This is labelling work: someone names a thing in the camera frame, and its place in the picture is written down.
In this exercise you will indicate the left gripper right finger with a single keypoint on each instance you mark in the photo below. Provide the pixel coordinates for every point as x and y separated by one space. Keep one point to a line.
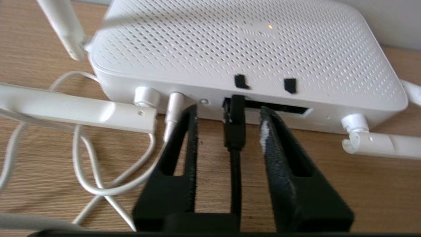
296 191

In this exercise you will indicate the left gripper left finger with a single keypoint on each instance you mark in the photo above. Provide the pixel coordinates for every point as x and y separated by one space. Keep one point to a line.
174 191

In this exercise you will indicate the white wifi router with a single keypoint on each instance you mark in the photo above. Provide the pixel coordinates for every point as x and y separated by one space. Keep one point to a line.
230 49

